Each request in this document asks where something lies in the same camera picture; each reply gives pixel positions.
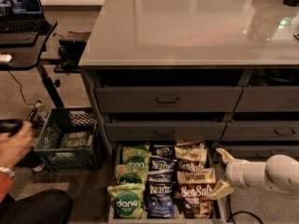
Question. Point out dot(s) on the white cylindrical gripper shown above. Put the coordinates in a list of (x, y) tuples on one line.
[(234, 172)]

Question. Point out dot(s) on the brown sea salt bag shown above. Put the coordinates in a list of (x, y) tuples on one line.
[(191, 145), (191, 160), (194, 188)]

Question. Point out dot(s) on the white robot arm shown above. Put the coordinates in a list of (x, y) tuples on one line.
[(278, 175)]

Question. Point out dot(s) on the bottom right grey drawer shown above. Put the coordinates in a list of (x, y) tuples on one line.
[(261, 152)]

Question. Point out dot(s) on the middle right grey drawer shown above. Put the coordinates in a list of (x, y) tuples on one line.
[(261, 131)]

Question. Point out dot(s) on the rear blue Kettle chip bag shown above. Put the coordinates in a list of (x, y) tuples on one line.
[(163, 151)]

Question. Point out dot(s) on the blue kettle chip bag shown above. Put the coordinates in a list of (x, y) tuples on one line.
[(163, 151), (161, 169), (160, 199)]

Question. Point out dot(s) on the middle blue Kettle chip bag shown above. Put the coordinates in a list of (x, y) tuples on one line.
[(161, 169)]

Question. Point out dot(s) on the front blue Kettle chip bag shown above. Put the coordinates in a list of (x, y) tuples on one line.
[(160, 199)]

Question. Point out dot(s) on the open bottom grey drawer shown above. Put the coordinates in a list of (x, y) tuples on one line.
[(218, 216)]

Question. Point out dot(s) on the rear green Dang chip bag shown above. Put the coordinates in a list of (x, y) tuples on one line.
[(136, 156)]

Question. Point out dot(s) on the green dang chip bag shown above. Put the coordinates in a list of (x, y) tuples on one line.
[(129, 174), (136, 156), (128, 199)]

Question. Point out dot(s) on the top right grey drawer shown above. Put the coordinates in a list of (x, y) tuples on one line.
[(269, 99)]

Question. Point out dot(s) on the front green Dang chip bag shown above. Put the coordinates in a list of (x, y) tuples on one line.
[(128, 199)]

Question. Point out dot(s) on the middle green Dang chip bag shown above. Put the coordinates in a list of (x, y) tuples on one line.
[(129, 174)]

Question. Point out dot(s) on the grey counter cabinet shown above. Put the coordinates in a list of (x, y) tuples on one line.
[(205, 43)]

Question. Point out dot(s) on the middle left grey drawer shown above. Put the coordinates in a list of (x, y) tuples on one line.
[(164, 130)]

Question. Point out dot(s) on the top left grey drawer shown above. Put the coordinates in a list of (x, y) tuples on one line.
[(167, 99)]

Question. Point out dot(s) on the person's hand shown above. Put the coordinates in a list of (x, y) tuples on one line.
[(14, 148)]

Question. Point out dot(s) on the green packets in crate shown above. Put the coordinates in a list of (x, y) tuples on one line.
[(76, 140)]

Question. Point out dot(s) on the dark green plastic crate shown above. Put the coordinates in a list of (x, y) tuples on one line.
[(69, 120)]

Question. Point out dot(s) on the black stool with headphones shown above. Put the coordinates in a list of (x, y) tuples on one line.
[(71, 48)]

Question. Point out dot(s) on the black handheld controller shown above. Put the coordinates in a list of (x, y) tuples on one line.
[(10, 126)]

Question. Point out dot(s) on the black standing desk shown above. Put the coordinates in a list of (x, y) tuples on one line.
[(27, 58)]

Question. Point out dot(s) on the white object on desk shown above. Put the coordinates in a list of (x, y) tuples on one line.
[(5, 58)]

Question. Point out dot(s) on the black laptop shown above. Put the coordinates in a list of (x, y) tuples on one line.
[(21, 16)]

